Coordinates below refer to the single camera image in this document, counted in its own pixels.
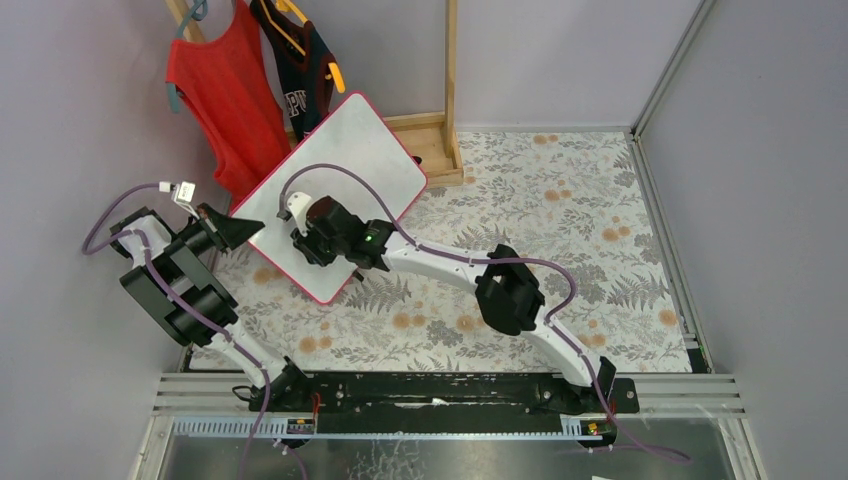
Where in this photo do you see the pink-framed whiteboard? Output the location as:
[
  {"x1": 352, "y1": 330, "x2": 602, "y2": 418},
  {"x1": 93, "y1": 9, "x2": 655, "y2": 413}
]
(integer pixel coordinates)
[{"x1": 232, "y1": 92, "x2": 428, "y2": 304}]

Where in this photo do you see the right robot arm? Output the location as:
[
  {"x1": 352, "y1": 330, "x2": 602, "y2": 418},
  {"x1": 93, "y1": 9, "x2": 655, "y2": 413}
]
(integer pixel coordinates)
[{"x1": 280, "y1": 192, "x2": 616, "y2": 400}]

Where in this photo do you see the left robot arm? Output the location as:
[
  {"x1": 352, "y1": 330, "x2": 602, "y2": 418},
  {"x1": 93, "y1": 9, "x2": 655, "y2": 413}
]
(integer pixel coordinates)
[{"x1": 109, "y1": 204, "x2": 317, "y2": 412}]

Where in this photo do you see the wooden clothes rack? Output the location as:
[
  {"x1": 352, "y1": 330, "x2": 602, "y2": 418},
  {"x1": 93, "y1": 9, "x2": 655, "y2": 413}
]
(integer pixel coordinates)
[{"x1": 164, "y1": 0, "x2": 464, "y2": 188}]

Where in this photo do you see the red tank top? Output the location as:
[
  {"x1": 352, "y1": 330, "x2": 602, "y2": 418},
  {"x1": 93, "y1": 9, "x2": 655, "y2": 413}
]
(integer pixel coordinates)
[{"x1": 165, "y1": 1, "x2": 291, "y2": 203}]

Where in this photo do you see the dark navy tank top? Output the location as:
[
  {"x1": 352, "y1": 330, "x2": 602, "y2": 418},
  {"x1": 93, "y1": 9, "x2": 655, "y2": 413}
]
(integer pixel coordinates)
[{"x1": 250, "y1": 1, "x2": 340, "y2": 141}]

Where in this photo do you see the teal clothes hanger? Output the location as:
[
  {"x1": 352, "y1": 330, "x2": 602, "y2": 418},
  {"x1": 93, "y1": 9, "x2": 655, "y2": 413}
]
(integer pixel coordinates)
[{"x1": 166, "y1": 0, "x2": 209, "y2": 114}]

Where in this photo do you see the yellow clothes hanger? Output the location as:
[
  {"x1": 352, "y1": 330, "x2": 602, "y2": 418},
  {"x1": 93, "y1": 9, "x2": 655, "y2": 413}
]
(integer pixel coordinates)
[{"x1": 259, "y1": 0, "x2": 346, "y2": 94}]

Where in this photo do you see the floral patterned table mat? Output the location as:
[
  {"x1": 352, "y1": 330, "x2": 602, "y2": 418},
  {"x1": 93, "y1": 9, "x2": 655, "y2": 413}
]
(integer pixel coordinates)
[{"x1": 216, "y1": 133, "x2": 691, "y2": 373}]

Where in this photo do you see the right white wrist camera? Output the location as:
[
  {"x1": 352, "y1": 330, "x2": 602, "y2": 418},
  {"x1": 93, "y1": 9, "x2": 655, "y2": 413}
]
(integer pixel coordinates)
[{"x1": 277, "y1": 192, "x2": 316, "y2": 236}]

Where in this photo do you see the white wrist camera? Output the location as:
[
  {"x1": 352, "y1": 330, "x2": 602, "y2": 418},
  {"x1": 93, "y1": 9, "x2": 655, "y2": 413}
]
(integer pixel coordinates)
[
  {"x1": 158, "y1": 181, "x2": 196, "y2": 206},
  {"x1": 277, "y1": 192, "x2": 316, "y2": 236}
]

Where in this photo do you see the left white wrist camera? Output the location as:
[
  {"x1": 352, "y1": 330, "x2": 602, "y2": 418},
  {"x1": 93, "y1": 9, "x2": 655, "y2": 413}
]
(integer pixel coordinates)
[{"x1": 158, "y1": 181, "x2": 196, "y2": 206}]

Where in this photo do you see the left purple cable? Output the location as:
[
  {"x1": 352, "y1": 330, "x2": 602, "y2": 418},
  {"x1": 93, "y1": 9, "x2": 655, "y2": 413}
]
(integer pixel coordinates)
[{"x1": 82, "y1": 182, "x2": 313, "y2": 480}]

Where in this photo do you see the purple cable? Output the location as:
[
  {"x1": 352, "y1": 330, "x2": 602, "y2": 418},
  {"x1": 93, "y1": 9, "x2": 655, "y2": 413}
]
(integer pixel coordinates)
[
  {"x1": 82, "y1": 182, "x2": 313, "y2": 480},
  {"x1": 278, "y1": 162, "x2": 694, "y2": 464}
]

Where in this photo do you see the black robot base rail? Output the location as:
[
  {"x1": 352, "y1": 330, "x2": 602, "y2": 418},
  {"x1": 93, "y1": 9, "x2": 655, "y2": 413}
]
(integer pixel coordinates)
[{"x1": 233, "y1": 371, "x2": 640, "y2": 435}]

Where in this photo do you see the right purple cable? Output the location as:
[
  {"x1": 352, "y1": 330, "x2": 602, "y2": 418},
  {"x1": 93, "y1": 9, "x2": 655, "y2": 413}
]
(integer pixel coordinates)
[{"x1": 278, "y1": 162, "x2": 694, "y2": 464}]

